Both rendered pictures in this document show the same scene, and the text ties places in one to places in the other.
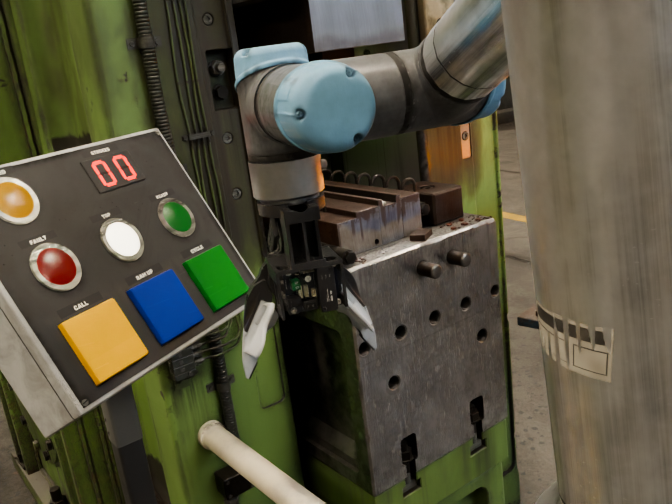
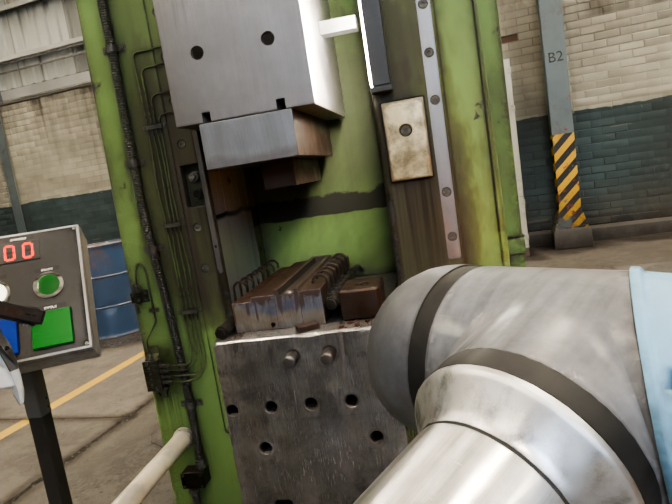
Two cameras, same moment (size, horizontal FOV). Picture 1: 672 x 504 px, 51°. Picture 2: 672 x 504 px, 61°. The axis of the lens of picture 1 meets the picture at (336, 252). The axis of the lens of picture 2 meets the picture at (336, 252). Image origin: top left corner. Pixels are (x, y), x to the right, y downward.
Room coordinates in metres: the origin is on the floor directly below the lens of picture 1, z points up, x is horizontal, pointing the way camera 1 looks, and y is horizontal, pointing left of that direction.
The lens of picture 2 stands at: (0.52, -1.05, 1.23)
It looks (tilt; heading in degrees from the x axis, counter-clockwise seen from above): 8 degrees down; 46
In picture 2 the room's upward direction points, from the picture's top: 9 degrees counter-clockwise
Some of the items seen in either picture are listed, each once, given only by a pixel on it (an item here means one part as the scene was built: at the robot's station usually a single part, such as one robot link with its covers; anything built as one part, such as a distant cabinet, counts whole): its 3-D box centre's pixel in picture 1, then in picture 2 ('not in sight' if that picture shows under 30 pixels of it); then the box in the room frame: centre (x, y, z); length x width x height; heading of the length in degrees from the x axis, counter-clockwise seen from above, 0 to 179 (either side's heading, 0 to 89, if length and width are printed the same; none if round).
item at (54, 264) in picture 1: (56, 266); not in sight; (0.74, 0.30, 1.09); 0.05 x 0.03 x 0.04; 125
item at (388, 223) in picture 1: (315, 210); (299, 287); (1.43, 0.03, 0.96); 0.42 x 0.20 x 0.09; 35
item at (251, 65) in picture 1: (277, 102); not in sight; (0.73, 0.04, 1.23); 0.09 x 0.08 x 0.11; 21
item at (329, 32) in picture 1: (290, 28); (275, 142); (1.43, 0.03, 1.32); 0.42 x 0.20 x 0.10; 35
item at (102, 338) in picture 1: (103, 341); not in sight; (0.71, 0.26, 1.01); 0.07 x 0.05 x 0.07; 150
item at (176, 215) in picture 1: (176, 217); (48, 284); (0.91, 0.20, 1.09); 0.05 x 0.03 x 0.04; 125
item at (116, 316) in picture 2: not in sight; (108, 287); (2.81, 4.54, 0.44); 0.59 x 0.59 x 0.88
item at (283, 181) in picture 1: (290, 177); not in sight; (0.73, 0.04, 1.15); 0.08 x 0.08 x 0.05
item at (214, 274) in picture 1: (215, 278); (52, 328); (0.89, 0.16, 1.01); 0.07 x 0.05 x 0.07; 150
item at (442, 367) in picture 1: (348, 319); (337, 385); (1.47, -0.01, 0.69); 0.56 x 0.38 x 0.45; 35
